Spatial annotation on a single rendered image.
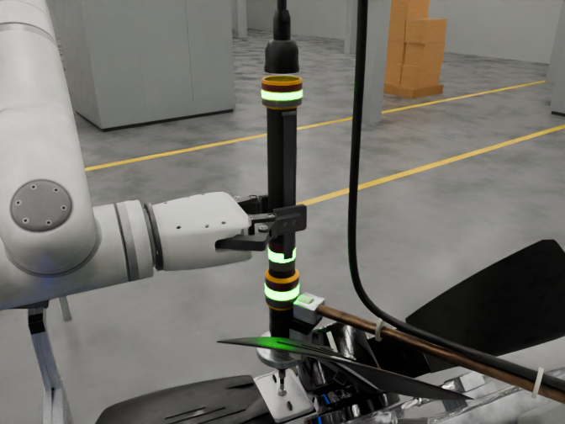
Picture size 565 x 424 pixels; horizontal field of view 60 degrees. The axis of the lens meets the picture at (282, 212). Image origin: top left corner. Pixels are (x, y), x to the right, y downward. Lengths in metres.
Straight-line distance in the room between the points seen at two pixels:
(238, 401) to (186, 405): 0.07
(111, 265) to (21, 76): 0.23
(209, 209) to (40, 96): 0.21
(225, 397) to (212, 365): 1.84
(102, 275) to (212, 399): 0.30
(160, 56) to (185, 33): 0.47
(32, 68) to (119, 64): 6.13
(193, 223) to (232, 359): 2.11
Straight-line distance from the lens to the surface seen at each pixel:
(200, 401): 0.74
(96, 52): 6.64
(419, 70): 8.75
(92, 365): 2.72
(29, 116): 0.51
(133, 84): 6.82
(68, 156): 0.47
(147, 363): 2.65
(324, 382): 0.73
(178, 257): 0.51
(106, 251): 0.50
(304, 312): 0.61
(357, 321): 0.60
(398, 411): 0.75
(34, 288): 0.51
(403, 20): 8.93
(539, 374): 0.56
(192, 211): 0.53
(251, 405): 0.73
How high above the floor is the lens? 1.71
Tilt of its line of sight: 25 degrees down
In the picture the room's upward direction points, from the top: straight up
